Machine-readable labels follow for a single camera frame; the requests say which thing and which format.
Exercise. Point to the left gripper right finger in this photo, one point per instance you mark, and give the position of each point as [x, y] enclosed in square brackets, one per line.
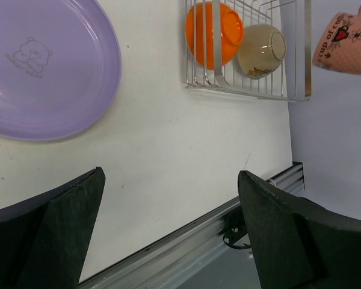
[297, 243]

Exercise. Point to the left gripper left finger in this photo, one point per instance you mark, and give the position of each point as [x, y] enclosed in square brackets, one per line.
[44, 239]

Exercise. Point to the beige ceramic bowl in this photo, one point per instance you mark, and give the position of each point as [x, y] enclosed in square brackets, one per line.
[262, 50]

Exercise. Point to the pink coffee mug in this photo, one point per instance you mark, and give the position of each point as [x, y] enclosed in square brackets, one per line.
[339, 48]

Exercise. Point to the orange white bowl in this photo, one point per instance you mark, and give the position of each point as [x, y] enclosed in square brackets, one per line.
[199, 33]

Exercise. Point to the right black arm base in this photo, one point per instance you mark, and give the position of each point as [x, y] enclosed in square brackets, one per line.
[233, 235]

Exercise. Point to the purple plastic plate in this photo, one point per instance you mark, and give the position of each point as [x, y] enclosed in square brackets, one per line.
[60, 68]

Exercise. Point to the aluminium mounting rail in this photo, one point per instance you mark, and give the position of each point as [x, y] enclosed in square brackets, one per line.
[164, 263]

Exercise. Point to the wire dish rack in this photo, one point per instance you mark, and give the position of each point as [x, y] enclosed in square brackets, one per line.
[291, 82]

